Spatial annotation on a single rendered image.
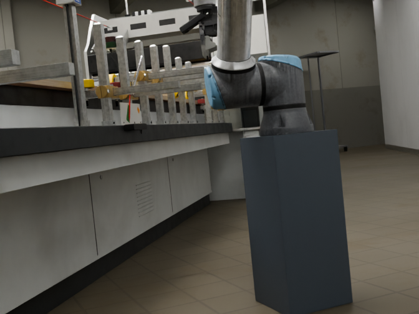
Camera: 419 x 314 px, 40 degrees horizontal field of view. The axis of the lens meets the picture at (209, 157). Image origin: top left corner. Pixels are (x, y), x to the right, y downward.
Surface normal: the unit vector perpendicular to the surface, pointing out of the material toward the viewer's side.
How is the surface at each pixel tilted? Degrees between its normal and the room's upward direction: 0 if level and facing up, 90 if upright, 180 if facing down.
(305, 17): 90
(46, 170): 90
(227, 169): 90
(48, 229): 90
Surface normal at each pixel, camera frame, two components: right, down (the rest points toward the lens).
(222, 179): -0.21, 0.06
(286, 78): 0.17, 0.03
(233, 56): -0.07, 0.54
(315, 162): 0.39, 0.00
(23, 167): 0.97, -0.09
